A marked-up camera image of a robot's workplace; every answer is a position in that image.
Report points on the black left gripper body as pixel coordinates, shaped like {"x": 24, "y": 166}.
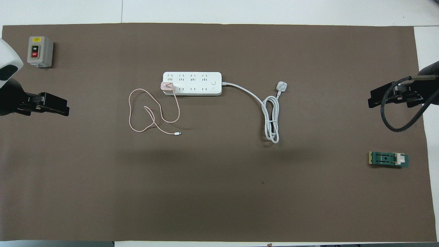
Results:
{"x": 12, "y": 99}

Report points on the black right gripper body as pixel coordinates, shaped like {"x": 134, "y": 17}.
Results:
{"x": 425, "y": 91}

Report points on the pink charger plug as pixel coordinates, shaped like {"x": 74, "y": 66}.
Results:
{"x": 168, "y": 86}

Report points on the white power strip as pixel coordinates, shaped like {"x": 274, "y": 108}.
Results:
{"x": 195, "y": 83}

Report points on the brown table mat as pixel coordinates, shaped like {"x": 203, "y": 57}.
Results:
{"x": 219, "y": 192}

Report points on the grey on-off switch box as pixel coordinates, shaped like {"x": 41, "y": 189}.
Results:
{"x": 40, "y": 51}

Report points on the green knife switch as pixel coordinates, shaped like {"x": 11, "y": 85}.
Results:
{"x": 387, "y": 159}

